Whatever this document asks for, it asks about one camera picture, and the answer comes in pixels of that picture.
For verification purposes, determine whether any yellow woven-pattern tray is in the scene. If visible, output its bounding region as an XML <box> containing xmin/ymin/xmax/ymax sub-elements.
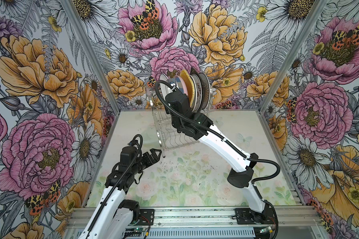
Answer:
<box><xmin>179</xmin><ymin>70</ymin><xmax>195</xmax><ymax>109</ymax></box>

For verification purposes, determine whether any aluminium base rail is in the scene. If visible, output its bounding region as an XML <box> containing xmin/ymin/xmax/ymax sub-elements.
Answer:
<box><xmin>65</xmin><ymin>205</ymin><xmax>328</xmax><ymax>239</ymax></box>

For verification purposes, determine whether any blue white striped plate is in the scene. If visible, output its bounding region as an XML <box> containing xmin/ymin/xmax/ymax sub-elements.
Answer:
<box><xmin>168</xmin><ymin>76</ymin><xmax>183</xmax><ymax>93</ymax></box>

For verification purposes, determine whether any pink plastic plate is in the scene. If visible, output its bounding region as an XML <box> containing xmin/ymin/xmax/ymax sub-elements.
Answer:
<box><xmin>175</xmin><ymin>76</ymin><xmax>188</xmax><ymax>96</ymax></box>

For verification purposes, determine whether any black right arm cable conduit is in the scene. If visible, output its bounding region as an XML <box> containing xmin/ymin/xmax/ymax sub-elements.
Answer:
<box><xmin>154</xmin><ymin>80</ymin><xmax>281</xmax><ymax>184</ymax></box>

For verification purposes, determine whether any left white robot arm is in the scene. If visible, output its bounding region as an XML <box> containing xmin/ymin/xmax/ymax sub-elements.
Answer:
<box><xmin>79</xmin><ymin>146</ymin><xmax>162</xmax><ymax>239</ymax></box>

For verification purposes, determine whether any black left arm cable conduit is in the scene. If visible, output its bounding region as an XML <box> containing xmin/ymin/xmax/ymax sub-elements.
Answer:
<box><xmin>85</xmin><ymin>134</ymin><xmax>144</xmax><ymax>237</ymax></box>

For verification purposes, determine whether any white plate green red rim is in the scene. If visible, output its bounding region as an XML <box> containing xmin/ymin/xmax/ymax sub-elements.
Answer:
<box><xmin>192</xmin><ymin>74</ymin><xmax>200</xmax><ymax>112</ymax></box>

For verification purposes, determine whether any white plate orange sunburst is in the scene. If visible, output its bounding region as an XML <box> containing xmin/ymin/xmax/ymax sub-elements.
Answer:
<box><xmin>202</xmin><ymin>73</ymin><xmax>210</xmax><ymax>110</ymax></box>

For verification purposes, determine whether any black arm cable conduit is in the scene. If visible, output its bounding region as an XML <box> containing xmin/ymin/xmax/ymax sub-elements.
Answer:
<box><xmin>85</xmin><ymin>134</ymin><xmax>144</xmax><ymax>237</ymax></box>
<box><xmin>154</xmin><ymin>80</ymin><xmax>281</xmax><ymax>184</ymax></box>

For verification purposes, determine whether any black square floral plate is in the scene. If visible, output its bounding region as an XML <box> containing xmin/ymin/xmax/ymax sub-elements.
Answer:
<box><xmin>190</xmin><ymin>68</ymin><xmax>209</xmax><ymax>112</ymax></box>

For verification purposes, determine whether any white plate black clover outline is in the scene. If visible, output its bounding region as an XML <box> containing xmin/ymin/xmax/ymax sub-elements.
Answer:
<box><xmin>160</xmin><ymin>74</ymin><xmax>171</xmax><ymax>98</ymax></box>

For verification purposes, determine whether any chrome two-tier dish rack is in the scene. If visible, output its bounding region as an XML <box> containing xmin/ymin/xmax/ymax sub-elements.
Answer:
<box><xmin>145</xmin><ymin>84</ymin><xmax>211</xmax><ymax>151</ymax></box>

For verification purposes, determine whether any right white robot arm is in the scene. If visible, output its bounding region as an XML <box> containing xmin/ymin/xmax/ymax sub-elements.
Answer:
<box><xmin>157</xmin><ymin>91</ymin><xmax>280</xmax><ymax>224</ymax></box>

